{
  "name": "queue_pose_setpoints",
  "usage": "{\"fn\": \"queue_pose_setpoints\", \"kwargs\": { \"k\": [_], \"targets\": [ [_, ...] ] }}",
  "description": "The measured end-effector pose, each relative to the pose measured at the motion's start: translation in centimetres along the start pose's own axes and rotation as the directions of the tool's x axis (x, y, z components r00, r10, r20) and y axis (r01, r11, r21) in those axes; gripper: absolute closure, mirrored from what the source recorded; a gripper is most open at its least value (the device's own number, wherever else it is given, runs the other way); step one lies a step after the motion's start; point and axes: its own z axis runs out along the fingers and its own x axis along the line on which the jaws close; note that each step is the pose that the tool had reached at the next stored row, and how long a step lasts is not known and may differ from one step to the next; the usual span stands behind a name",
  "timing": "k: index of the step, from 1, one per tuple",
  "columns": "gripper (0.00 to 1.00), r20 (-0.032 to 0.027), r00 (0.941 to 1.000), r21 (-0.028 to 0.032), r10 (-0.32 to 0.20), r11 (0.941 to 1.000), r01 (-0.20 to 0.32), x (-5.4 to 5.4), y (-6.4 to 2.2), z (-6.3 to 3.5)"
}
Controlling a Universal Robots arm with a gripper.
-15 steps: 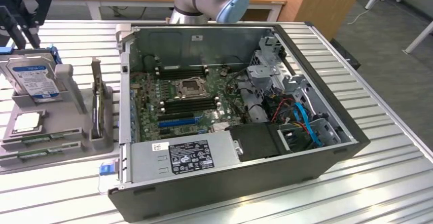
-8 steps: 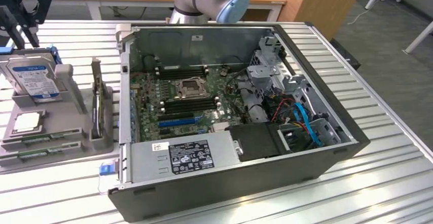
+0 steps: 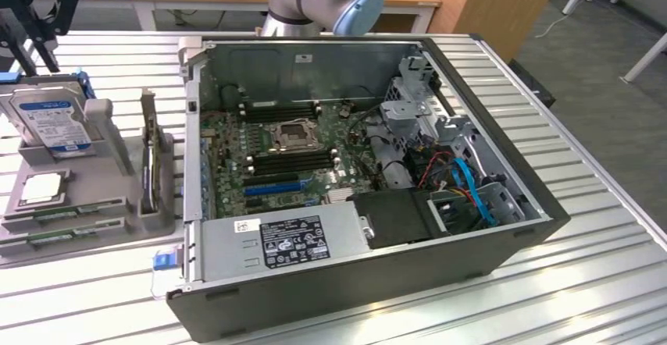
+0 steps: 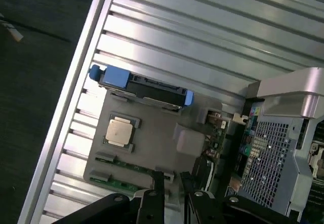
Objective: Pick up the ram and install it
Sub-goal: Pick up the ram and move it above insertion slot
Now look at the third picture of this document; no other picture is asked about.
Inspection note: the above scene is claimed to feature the green RAM stick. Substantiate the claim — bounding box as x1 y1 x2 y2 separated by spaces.
31 199 127 222
26 219 127 247

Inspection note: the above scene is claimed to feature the black RAM slot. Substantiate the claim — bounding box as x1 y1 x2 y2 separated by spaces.
250 164 341 176
241 105 321 115
249 148 337 160
250 154 338 165
241 109 321 119
250 158 339 171
241 101 319 110

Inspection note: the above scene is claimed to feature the hard disk with blue label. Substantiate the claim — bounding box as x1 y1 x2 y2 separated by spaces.
0 81 97 155

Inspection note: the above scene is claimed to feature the silver CPU chip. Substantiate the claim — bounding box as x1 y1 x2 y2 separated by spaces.
15 172 74 208

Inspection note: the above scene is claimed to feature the graphics card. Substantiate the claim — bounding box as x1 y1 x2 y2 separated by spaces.
139 88 165 215

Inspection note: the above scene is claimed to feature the grey parts rack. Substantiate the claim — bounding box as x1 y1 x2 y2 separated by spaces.
0 73 178 261

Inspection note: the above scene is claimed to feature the metal CPU socket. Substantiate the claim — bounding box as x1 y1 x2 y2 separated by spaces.
269 120 321 154

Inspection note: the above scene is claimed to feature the green motherboard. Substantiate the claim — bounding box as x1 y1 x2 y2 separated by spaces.
201 94 388 221

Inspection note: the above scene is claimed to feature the black long expansion slot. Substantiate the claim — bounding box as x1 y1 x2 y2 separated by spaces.
243 172 301 188

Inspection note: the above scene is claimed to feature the blue expansion slot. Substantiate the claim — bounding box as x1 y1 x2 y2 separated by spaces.
243 183 305 197

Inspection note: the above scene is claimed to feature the blue case latch tab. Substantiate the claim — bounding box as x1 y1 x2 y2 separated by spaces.
150 247 182 272

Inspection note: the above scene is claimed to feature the black open PC case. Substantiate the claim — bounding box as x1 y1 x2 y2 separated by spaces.
165 33 573 344

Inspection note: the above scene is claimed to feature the silver chipset heatsink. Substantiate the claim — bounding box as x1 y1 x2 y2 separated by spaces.
327 188 357 206

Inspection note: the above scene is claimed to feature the grey power supply unit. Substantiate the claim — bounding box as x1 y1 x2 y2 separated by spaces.
199 203 376 284

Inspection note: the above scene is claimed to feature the silver metal disk bay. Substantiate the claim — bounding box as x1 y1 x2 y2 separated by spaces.
380 54 526 223

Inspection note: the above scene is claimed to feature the wooden cabinet panel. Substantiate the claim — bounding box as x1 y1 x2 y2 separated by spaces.
432 0 569 63

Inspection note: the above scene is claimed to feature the black plastic fan shroud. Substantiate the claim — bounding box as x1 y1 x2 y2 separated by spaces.
353 188 436 251

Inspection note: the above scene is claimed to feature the white table leg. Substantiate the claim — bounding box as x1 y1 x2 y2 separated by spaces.
622 30 667 84

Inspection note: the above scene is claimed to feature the blue disk caddy bracket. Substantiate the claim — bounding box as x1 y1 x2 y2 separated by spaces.
0 68 99 100

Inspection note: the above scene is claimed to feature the grey case release handle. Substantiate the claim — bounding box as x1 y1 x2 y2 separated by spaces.
177 36 206 80

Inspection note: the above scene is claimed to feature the red wire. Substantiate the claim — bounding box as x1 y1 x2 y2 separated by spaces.
417 152 464 188

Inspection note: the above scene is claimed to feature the blue flat wire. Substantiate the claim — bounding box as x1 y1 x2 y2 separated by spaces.
452 157 498 229

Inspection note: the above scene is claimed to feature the white floor cable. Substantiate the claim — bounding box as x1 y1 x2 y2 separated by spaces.
536 12 570 38

